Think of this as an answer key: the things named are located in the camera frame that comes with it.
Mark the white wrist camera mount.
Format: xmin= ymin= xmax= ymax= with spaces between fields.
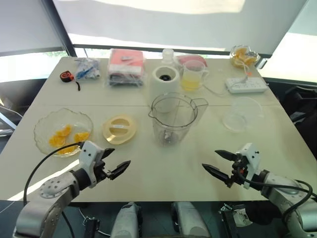
xmin=78 ymin=140 xmax=105 ymax=189
xmin=236 ymin=143 xmax=261 ymax=189

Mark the grey rounded shape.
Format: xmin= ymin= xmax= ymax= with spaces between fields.
xmin=170 ymin=201 xmax=211 ymax=238
xmin=110 ymin=202 xmax=145 ymax=238

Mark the clear blender jar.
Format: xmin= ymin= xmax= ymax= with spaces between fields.
xmin=148 ymin=92 xmax=209 ymax=148

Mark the yellow blender lid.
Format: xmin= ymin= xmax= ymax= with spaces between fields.
xmin=103 ymin=114 xmax=138 ymax=145

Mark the white blender base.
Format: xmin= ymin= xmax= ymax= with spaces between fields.
xmin=148 ymin=65 xmax=181 ymax=114

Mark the white power strip cable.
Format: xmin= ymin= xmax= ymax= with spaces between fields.
xmin=203 ymin=83 xmax=230 ymax=96

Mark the white cord with orange tag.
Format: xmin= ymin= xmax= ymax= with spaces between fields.
xmin=236 ymin=60 xmax=252 ymax=84

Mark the black orange tape measure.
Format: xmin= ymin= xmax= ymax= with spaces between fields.
xmin=59 ymin=70 xmax=82 ymax=92

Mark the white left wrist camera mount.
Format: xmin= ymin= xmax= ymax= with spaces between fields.
xmin=78 ymin=140 xmax=105 ymax=189

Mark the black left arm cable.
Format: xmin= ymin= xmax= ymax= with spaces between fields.
xmin=23 ymin=141 xmax=83 ymax=204

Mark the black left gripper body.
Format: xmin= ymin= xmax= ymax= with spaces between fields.
xmin=93 ymin=149 xmax=112 ymax=181

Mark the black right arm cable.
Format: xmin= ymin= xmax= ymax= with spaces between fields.
xmin=237 ymin=166 xmax=313 ymax=225

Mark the black chair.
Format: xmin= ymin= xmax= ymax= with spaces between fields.
xmin=279 ymin=84 xmax=317 ymax=156

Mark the clear measuring cup with juice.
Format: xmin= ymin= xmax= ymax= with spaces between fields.
xmin=180 ymin=60 xmax=210 ymax=92

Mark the dark rounded shape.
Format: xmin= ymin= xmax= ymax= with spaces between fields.
xmin=247 ymin=201 xmax=283 ymax=227

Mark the bagged stack of folded cloths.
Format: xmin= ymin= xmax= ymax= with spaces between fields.
xmin=106 ymin=48 xmax=147 ymax=88

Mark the scalloped clear glass bowl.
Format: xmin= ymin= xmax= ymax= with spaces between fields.
xmin=33 ymin=108 xmax=94 ymax=157

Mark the black metal frame with label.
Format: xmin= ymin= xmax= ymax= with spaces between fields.
xmin=219 ymin=203 xmax=251 ymax=238

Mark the smooth clear empty bowl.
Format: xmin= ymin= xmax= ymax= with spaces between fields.
xmin=221 ymin=96 xmax=264 ymax=132

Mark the bag of blue white items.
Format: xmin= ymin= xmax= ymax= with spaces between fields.
xmin=74 ymin=58 xmax=102 ymax=81

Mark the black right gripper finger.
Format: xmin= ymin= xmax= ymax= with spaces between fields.
xmin=202 ymin=163 xmax=231 ymax=185
xmin=214 ymin=149 xmax=238 ymax=163

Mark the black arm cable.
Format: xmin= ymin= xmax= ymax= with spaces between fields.
xmin=23 ymin=141 xmax=83 ymax=204
xmin=237 ymin=166 xmax=313 ymax=225

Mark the white power strip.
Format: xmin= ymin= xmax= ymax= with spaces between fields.
xmin=224 ymin=77 xmax=268 ymax=94

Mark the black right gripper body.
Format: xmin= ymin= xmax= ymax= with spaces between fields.
xmin=226 ymin=153 xmax=249 ymax=188

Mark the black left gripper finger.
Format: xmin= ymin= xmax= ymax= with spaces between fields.
xmin=108 ymin=160 xmax=131 ymax=180
xmin=103 ymin=148 xmax=116 ymax=160

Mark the pink flat package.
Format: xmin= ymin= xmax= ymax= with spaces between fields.
xmin=176 ymin=55 xmax=208 ymax=68

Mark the plastic bag of orange pieces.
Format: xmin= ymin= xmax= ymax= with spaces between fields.
xmin=229 ymin=44 xmax=262 ymax=69

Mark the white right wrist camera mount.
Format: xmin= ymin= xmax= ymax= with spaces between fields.
xmin=236 ymin=143 xmax=261 ymax=189

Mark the small clear plastic jar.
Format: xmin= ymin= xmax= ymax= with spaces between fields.
xmin=162 ymin=49 xmax=175 ymax=66

